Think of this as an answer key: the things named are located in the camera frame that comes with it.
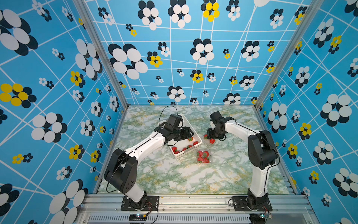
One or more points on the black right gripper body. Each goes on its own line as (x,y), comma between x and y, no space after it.
(213,134)

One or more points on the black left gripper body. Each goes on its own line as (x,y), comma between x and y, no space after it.
(181,134)

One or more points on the white perforated plastic basket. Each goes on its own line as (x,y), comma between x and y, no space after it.
(184,143)

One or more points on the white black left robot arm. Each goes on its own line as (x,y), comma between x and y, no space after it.
(122,168)

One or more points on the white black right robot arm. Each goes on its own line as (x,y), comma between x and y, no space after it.
(262,154)

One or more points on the small green circuit board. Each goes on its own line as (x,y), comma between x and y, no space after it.
(138,217)

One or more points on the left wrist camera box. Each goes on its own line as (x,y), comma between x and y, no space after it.
(176,121)

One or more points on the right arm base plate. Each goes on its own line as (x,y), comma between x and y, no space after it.
(251,203)

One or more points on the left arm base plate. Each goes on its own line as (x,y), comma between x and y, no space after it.
(148,203)

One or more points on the aluminium front rail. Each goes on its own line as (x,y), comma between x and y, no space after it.
(198,209)

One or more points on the aluminium corner post right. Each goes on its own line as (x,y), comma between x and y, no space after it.
(298,34)

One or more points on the aluminium corner post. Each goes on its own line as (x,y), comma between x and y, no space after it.
(90,26)
(298,34)

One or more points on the aluminium corner post left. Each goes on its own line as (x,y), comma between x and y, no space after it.
(90,26)

